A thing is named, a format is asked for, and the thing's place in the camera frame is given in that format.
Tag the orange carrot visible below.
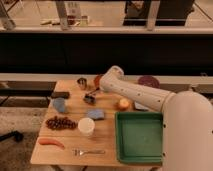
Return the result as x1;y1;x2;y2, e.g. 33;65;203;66
38;138;65;149

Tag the white paper cup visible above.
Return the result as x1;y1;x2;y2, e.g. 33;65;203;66
78;118;95;136

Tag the red brown bowl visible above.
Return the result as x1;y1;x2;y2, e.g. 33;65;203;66
94;74;103;88

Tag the black rectangular block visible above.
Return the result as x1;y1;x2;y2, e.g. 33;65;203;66
51;92;70;99

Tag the green square tray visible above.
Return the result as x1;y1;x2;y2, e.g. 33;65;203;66
115;112;163;165

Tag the silver fork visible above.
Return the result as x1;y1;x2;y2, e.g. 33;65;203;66
73;149;105;156

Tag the dark scrubbing brush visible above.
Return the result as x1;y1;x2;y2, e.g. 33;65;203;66
83;88;100;105

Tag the grey flat object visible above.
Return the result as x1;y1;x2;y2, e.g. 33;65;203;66
134;102;149;111

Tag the yellow red apple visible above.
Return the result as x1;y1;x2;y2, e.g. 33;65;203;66
117;98;130;110

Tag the purple round plate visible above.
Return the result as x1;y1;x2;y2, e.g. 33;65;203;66
138;75;160;88

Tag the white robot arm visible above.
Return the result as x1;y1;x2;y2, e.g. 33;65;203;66
100;66;213;171

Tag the black object on floor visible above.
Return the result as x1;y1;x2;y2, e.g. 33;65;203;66
0;131;24;142

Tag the bunch of dark grapes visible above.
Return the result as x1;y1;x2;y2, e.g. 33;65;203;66
46;116;78;130

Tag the small metal cup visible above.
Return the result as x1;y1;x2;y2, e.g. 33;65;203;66
77;77;87;90

